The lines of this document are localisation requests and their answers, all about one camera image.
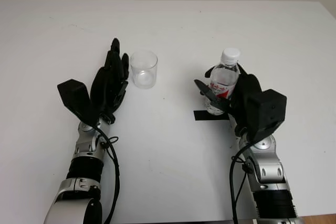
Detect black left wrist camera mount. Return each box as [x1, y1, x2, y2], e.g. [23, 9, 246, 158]
[57, 79, 102, 127]

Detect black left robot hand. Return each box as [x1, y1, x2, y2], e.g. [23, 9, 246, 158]
[89, 38, 130, 124]

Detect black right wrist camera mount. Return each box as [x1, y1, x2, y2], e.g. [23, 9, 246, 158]
[249, 89, 287, 141]

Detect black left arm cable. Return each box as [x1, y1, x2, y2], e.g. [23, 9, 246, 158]
[96, 126, 120, 224]

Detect black tape strip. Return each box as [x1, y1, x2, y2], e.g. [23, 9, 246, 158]
[194, 110, 232, 121]

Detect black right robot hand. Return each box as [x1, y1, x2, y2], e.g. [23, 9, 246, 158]
[194, 65, 263, 137]

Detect clear water bottle white cap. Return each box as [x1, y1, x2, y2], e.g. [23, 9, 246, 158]
[205, 47, 242, 116]

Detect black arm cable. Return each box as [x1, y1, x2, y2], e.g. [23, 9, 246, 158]
[229, 140, 253, 224]
[96, 126, 120, 224]

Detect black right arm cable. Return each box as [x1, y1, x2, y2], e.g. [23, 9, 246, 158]
[229, 140, 253, 224]

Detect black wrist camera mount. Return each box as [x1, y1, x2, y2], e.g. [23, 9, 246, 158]
[249, 89, 287, 141]
[57, 79, 102, 127]

